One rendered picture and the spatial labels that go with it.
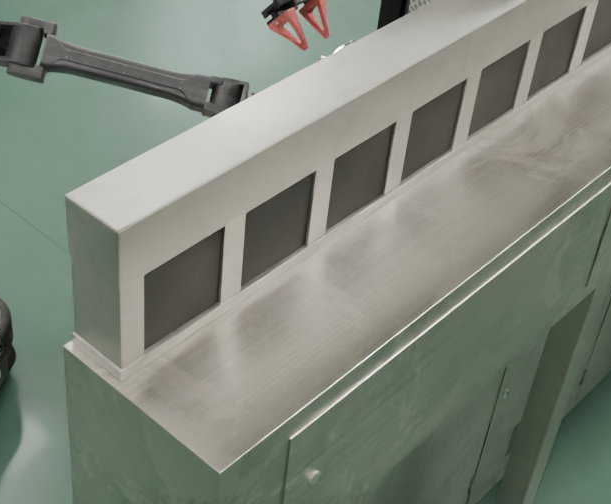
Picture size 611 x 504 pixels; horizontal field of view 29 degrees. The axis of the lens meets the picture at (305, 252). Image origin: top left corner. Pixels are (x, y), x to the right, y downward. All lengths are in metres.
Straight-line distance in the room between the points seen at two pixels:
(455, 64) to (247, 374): 0.50
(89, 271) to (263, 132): 0.24
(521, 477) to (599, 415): 0.94
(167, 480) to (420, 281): 0.40
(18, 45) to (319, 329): 1.05
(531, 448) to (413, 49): 1.14
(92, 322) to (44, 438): 1.86
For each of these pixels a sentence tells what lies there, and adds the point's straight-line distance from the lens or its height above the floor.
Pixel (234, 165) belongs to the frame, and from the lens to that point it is 1.27.
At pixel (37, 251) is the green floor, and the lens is 3.67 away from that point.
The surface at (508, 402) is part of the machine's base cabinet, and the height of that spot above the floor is 0.47.
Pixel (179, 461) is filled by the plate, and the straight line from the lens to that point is 1.29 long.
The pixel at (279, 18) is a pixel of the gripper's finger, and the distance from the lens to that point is 2.15.
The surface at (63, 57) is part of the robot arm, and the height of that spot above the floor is 1.22.
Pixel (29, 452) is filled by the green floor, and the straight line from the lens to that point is 3.13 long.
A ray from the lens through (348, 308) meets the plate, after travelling 1.42.
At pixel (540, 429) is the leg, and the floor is 0.68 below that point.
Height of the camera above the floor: 2.42
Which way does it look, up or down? 41 degrees down
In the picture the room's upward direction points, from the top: 7 degrees clockwise
